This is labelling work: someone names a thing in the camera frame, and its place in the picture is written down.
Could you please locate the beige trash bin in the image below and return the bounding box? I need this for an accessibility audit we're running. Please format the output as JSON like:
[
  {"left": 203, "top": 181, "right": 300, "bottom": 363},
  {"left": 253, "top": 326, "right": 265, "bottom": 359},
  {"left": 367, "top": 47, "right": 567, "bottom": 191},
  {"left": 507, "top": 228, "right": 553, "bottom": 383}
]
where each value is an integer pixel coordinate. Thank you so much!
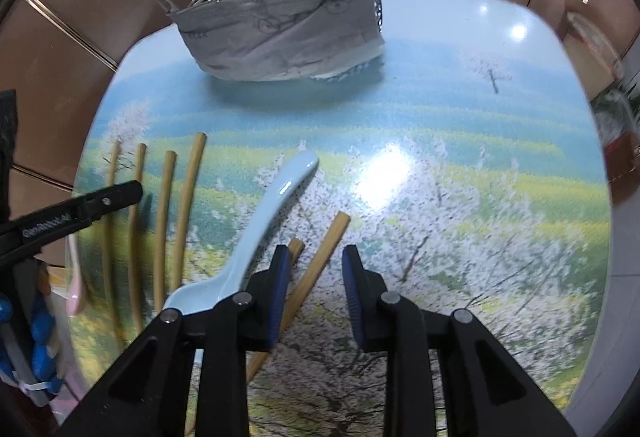
[{"left": 565, "top": 10, "right": 626, "bottom": 103}]

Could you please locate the chrome wire utensil holder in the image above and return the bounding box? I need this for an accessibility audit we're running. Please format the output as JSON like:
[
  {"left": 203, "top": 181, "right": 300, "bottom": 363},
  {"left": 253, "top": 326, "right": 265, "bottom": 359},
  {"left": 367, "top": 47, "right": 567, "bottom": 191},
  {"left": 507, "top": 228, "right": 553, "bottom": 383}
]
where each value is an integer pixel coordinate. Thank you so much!
[{"left": 117, "top": 0, "right": 386, "bottom": 83}]

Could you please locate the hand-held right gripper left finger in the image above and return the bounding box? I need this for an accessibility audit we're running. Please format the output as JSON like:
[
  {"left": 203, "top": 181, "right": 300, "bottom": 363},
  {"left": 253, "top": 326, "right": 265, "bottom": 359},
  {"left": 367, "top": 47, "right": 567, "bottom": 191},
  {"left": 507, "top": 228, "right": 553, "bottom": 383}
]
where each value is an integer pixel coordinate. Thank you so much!
[{"left": 57, "top": 244, "right": 293, "bottom": 437}]

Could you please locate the light blue ceramic spoon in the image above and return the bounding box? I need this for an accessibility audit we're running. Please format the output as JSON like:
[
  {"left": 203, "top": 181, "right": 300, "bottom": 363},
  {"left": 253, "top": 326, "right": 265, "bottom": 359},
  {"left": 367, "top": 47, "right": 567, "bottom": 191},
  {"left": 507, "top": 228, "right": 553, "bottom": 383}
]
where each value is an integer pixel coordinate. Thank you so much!
[{"left": 162, "top": 151, "right": 321, "bottom": 318}]

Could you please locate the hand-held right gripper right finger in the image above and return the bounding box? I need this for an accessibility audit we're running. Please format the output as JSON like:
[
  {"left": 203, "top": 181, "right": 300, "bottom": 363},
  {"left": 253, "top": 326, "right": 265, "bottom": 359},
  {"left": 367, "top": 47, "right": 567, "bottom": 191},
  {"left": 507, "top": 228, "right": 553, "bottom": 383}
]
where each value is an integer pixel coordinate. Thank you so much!
[{"left": 341, "top": 244, "right": 591, "bottom": 437}]

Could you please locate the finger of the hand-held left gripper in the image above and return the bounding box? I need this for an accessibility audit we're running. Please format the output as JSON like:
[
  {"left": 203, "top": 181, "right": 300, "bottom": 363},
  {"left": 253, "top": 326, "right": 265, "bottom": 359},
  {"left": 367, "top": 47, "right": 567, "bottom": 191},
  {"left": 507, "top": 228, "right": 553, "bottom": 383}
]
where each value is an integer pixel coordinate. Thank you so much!
[{"left": 65, "top": 180, "right": 146, "bottom": 230}]

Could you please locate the grey printed cloth wrap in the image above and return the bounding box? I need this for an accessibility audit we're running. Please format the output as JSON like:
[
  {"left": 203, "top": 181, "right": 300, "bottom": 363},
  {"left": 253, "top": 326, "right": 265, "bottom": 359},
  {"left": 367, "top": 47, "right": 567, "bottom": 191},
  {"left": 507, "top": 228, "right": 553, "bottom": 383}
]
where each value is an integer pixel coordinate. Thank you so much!
[{"left": 172, "top": 0, "right": 386, "bottom": 83}]

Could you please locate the pink ceramic spoon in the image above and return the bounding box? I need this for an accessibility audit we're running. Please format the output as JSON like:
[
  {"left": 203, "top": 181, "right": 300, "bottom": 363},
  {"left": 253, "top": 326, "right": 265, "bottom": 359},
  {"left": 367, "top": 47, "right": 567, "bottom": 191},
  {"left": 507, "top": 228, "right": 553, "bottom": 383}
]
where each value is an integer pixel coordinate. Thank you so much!
[{"left": 65, "top": 232, "right": 88, "bottom": 317}]

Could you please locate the bamboo chopstick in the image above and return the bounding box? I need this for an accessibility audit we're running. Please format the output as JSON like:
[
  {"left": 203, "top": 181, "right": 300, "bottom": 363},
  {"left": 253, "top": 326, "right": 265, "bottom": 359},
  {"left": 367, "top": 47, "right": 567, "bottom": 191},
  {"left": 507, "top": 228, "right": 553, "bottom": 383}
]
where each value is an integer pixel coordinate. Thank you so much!
[
  {"left": 152, "top": 150, "right": 177, "bottom": 315},
  {"left": 286, "top": 238, "right": 306, "bottom": 270},
  {"left": 170, "top": 132, "right": 207, "bottom": 295},
  {"left": 246, "top": 211, "right": 352, "bottom": 385},
  {"left": 127, "top": 143, "right": 148, "bottom": 335},
  {"left": 102, "top": 140, "right": 126, "bottom": 345}
]

